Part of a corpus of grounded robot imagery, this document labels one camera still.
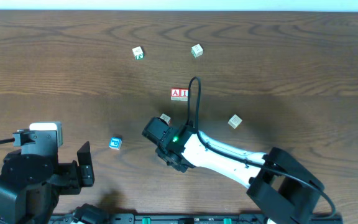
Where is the red letter A block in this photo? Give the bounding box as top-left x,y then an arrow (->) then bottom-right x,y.
170,88 -> 180,101

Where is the red letter I block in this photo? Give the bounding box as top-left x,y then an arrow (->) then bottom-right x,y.
180,88 -> 188,101

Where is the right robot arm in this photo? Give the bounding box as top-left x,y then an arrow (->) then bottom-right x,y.
142,117 -> 324,223

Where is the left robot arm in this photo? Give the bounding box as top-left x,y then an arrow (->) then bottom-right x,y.
0,129 -> 95,223

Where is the blue picture wooden block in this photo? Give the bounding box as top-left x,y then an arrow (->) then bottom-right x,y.
109,137 -> 122,150

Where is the green-sided wooden block left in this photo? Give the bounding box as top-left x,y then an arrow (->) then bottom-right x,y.
132,46 -> 144,60

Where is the green-sided wooden block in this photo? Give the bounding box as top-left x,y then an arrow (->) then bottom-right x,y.
132,46 -> 144,60
191,44 -> 203,58

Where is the plain letter B wooden block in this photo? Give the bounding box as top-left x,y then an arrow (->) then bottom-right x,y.
228,114 -> 242,129

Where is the green-sided wooden block right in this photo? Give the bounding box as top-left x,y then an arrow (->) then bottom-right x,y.
191,44 -> 203,58

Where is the right black cable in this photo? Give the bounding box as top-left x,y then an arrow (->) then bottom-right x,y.
186,76 -> 337,218

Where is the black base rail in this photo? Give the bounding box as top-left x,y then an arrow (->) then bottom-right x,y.
48,203 -> 344,224

